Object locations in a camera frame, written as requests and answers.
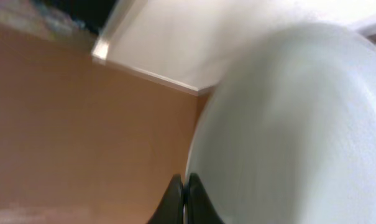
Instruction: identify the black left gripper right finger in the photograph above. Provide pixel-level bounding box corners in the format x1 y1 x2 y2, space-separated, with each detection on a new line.
185 173 224 224

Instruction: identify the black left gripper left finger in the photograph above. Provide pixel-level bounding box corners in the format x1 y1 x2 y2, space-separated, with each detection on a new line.
147 174 184 224

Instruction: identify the pale grey plate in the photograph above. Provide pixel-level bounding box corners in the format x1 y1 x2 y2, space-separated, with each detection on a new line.
186 23 376 223

